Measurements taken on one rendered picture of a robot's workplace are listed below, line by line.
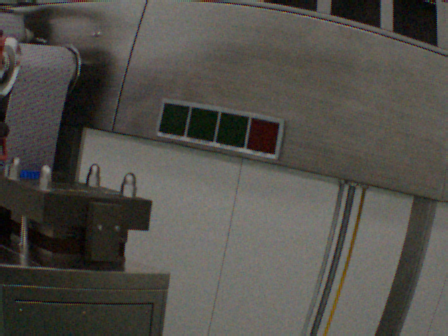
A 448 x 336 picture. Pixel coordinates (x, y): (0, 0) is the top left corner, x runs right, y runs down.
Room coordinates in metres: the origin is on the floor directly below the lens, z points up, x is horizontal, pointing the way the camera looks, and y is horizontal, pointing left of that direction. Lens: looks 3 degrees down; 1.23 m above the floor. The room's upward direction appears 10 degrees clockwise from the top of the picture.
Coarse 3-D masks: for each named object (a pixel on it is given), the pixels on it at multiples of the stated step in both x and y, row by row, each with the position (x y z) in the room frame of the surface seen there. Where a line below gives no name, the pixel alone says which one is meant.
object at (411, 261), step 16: (80, 160) 2.52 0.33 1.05; (416, 208) 2.07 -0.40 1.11; (432, 208) 2.06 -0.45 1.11; (416, 224) 2.06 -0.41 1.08; (432, 224) 2.09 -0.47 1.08; (416, 240) 2.06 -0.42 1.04; (400, 256) 2.08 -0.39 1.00; (416, 256) 2.05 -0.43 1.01; (400, 272) 2.07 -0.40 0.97; (416, 272) 2.06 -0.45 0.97; (400, 288) 2.06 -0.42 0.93; (400, 304) 2.06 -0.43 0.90; (384, 320) 2.07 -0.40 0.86; (400, 320) 2.05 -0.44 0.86
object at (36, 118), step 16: (16, 96) 2.01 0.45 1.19; (32, 96) 2.07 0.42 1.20; (48, 96) 2.13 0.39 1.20; (16, 112) 2.02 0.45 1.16; (32, 112) 2.08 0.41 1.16; (48, 112) 2.14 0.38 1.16; (16, 128) 2.03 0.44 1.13; (32, 128) 2.09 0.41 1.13; (48, 128) 2.15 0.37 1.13; (16, 144) 2.04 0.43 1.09; (32, 144) 2.10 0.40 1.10; (48, 144) 2.16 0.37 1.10; (0, 160) 1.99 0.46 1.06; (32, 160) 2.11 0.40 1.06; (48, 160) 2.17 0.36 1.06
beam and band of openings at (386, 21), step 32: (64, 0) 2.37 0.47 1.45; (96, 0) 2.31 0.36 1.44; (192, 0) 2.18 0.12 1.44; (224, 0) 2.14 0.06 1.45; (256, 0) 2.11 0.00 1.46; (288, 0) 2.16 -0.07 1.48; (320, 0) 2.04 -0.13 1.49; (352, 0) 2.08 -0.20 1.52; (384, 0) 1.97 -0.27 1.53; (416, 0) 2.00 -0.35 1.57; (384, 32) 1.97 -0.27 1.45; (416, 32) 2.00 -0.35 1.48
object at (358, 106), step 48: (144, 0) 2.23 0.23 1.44; (96, 48) 2.28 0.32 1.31; (144, 48) 2.21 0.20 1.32; (192, 48) 2.16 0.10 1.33; (240, 48) 2.11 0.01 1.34; (288, 48) 2.06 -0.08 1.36; (336, 48) 2.02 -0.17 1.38; (384, 48) 1.96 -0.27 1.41; (96, 96) 2.26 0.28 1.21; (144, 96) 2.20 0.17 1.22; (192, 96) 2.15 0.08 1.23; (240, 96) 2.10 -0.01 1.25; (288, 96) 2.06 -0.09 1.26; (336, 96) 2.01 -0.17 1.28; (384, 96) 1.96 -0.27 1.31; (432, 96) 1.90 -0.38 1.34; (192, 144) 2.14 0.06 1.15; (288, 144) 2.05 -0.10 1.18; (336, 144) 2.01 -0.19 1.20; (384, 144) 1.95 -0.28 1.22; (432, 144) 1.90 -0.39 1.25; (432, 192) 1.89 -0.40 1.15
